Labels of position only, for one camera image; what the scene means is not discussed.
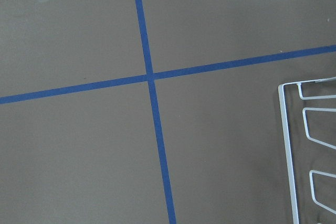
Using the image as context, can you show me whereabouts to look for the white wire cup rack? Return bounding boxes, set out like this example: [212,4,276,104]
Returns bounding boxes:
[278,77,335,223]

